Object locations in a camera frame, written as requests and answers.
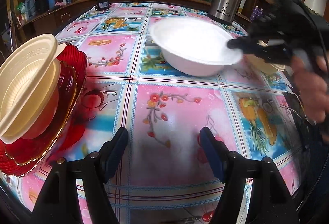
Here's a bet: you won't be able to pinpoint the large white paper bowl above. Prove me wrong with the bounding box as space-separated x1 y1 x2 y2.
149 17 244 77

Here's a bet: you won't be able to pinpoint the small beige paper bowl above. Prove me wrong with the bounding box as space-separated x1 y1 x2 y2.
246 54 285 75

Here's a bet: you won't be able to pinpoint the wooden sideboard counter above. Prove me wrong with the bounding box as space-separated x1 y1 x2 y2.
15 0 253 37

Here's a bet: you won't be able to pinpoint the colourful floral tablecloth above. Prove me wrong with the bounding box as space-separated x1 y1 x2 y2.
1 3 302 223

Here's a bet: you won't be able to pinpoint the small red scalloped bowl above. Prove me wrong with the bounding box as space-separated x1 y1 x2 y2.
1 61 79 166

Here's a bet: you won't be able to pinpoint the beige ribbed paper plate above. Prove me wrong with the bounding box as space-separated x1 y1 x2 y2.
1 34 66 144

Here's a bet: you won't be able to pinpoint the large red scalloped plate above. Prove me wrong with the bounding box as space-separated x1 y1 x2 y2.
1 44 87 177

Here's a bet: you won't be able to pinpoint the purple bottles on shelf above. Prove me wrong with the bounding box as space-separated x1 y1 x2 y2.
250 6 264 21

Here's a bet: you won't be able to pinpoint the small black round device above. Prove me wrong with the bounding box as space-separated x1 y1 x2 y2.
95 0 111 10

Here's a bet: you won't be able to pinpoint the person's right hand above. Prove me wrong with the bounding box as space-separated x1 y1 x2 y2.
291 56 328 124

